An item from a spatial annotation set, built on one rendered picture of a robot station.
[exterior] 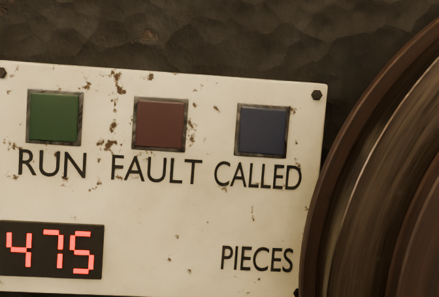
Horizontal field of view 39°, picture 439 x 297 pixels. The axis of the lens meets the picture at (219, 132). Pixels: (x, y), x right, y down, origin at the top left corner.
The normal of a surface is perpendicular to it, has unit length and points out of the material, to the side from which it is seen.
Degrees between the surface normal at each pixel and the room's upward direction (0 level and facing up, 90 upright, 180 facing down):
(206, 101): 90
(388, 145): 90
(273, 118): 90
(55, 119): 90
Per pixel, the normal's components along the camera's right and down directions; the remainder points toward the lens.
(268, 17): 0.09, 0.11
